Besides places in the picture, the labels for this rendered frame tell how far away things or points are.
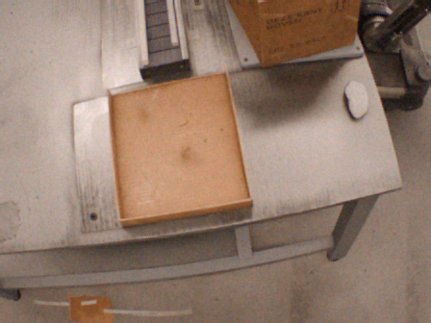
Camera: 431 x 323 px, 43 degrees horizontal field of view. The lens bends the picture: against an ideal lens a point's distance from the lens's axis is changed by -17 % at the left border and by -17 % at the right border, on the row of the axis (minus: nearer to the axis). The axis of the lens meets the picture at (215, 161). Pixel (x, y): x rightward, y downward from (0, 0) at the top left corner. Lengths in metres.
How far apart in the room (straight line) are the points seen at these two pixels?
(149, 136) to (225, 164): 0.17
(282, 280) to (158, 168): 0.88
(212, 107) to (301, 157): 0.21
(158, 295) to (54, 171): 0.85
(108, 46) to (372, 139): 0.65
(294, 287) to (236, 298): 0.20
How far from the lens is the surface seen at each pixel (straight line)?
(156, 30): 1.41
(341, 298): 2.08
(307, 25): 1.27
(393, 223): 2.16
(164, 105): 1.36
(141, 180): 1.30
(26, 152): 1.42
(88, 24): 1.54
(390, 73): 2.12
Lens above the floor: 2.04
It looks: 68 degrees down
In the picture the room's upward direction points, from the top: 12 degrees counter-clockwise
